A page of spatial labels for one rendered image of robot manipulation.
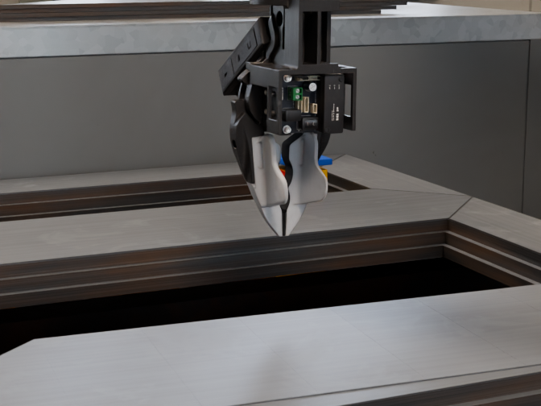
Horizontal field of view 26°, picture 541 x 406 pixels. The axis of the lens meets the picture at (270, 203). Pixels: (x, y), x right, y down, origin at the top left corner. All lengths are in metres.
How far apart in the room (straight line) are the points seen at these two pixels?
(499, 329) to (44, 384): 0.36
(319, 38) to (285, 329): 0.23
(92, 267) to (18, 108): 0.47
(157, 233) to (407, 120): 0.66
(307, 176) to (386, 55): 0.79
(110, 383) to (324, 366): 0.15
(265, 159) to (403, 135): 0.83
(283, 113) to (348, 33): 0.80
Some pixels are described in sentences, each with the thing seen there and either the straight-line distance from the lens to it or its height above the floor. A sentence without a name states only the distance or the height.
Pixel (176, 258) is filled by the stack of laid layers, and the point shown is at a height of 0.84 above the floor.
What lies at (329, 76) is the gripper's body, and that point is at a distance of 0.95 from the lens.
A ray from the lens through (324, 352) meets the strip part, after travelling 0.88.
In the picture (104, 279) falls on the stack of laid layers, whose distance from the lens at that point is 1.17.
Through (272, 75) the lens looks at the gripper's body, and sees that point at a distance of 0.94.
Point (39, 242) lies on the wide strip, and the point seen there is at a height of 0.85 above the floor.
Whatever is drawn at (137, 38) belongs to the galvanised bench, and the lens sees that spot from 1.62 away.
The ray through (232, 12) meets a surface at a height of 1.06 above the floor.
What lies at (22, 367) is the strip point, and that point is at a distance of 0.86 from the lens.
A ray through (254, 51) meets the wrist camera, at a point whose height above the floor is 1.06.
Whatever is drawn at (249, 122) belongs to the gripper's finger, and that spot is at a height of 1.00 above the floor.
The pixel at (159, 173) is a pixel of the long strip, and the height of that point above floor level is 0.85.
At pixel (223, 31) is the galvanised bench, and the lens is 1.66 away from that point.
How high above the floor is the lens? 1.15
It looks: 12 degrees down
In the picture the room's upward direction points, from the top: straight up
